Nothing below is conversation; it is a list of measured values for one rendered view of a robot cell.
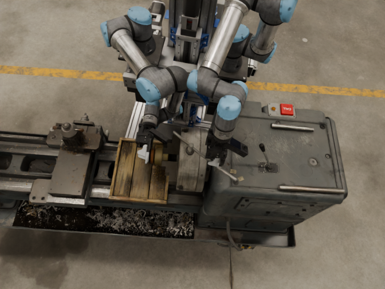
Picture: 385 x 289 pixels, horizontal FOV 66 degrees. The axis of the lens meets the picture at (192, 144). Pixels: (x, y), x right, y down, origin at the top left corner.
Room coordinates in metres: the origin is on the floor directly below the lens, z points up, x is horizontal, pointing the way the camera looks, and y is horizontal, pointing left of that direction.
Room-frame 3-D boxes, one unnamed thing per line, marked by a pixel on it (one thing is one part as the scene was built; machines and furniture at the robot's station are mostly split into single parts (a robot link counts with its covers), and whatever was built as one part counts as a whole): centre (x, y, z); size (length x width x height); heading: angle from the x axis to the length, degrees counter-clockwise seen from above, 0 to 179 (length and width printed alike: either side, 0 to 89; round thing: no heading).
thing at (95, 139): (0.63, 0.58, 0.99); 0.20 x 0.10 x 0.05; 97
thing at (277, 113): (0.88, -0.39, 1.23); 0.13 x 0.08 x 0.05; 97
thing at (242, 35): (1.21, -0.12, 1.33); 0.13 x 0.12 x 0.14; 76
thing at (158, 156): (0.60, 0.15, 1.08); 0.09 x 0.09 x 0.09; 7
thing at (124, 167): (0.59, 0.24, 0.89); 0.36 x 0.30 x 0.04; 7
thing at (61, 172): (0.56, 0.60, 0.95); 0.43 x 0.17 x 0.05; 7
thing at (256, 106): (0.87, -0.25, 1.24); 0.09 x 0.08 x 0.03; 97
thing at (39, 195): (0.54, 0.64, 0.90); 0.47 x 0.30 x 0.06; 7
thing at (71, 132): (0.63, 0.60, 1.13); 0.08 x 0.08 x 0.03
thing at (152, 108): (0.86, 0.25, 1.08); 0.11 x 0.08 x 0.09; 5
